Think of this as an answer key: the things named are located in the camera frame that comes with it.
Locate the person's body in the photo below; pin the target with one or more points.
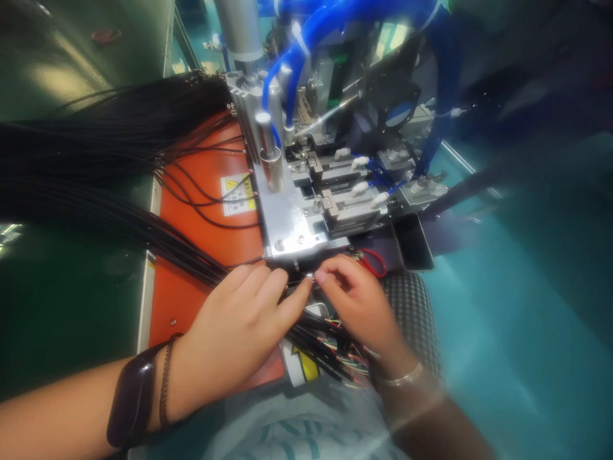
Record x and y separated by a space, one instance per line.
297 426

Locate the black textured pad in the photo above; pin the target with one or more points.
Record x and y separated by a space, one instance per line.
414 316

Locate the group of blue air tubes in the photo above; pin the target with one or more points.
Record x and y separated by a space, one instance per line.
306 29

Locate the person's left hand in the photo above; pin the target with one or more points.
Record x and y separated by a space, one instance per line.
239 330

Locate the orange machine cover panel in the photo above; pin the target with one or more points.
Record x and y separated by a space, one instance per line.
191 297

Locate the yellow arrow sticker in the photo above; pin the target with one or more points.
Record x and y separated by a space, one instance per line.
306 365

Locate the black rectangular bin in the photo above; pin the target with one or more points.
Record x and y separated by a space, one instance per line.
414 242

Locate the person's right hand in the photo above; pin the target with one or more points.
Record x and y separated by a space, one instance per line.
361 311

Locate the yellow warning label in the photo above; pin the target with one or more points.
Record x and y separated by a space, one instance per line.
234 196

